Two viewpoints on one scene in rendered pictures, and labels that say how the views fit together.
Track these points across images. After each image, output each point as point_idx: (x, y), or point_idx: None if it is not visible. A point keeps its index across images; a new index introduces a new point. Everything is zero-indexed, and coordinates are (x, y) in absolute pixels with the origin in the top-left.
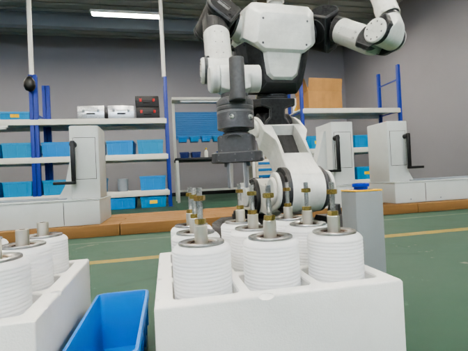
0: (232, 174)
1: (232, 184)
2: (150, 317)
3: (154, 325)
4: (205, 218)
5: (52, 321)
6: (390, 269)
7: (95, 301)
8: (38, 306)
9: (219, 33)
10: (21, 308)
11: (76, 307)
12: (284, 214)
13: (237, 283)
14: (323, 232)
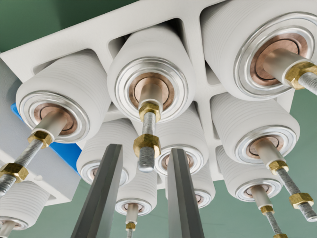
0: (110, 207)
1: (120, 170)
2: (26, 0)
3: (51, 29)
4: (134, 229)
5: (59, 178)
6: None
7: None
8: (54, 193)
9: None
10: (47, 194)
11: (20, 129)
12: (270, 72)
13: None
14: (243, 196)
